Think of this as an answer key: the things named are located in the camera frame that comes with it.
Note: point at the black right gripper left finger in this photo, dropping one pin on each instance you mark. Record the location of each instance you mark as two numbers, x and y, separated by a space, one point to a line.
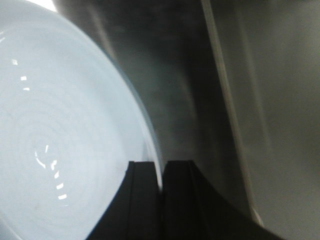
134 212

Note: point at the pale blue plate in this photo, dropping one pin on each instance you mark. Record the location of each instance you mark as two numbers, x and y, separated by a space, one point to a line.
70 123

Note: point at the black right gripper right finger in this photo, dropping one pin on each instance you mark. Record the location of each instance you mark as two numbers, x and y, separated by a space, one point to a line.
194 210

